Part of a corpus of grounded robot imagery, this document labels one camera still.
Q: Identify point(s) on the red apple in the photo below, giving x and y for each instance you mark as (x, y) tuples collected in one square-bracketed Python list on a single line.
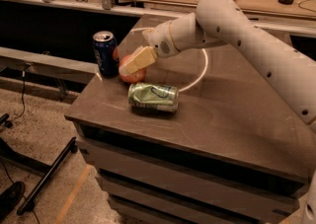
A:
[(134, 77)]

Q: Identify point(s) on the black chair base leg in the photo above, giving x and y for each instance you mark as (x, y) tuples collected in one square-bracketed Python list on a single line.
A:
[(29, 203)]

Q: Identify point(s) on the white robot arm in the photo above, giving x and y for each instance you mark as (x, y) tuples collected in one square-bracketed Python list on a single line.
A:
[(291, 73)]

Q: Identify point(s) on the crushed green soda can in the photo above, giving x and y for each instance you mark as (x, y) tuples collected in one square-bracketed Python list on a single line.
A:
[(156, 97)]

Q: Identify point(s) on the blue pepsi can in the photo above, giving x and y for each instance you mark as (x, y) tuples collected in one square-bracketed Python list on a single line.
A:
[(106, 53)]

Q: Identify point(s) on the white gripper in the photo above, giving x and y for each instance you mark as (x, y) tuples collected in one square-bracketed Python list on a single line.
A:
[(160, 40)]

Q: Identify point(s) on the black shoe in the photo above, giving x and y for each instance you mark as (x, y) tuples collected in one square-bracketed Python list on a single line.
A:
[(10, 198)]

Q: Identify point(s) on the grey drawer cabinet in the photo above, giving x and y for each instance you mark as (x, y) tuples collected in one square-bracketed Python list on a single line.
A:
[(232, 153)]

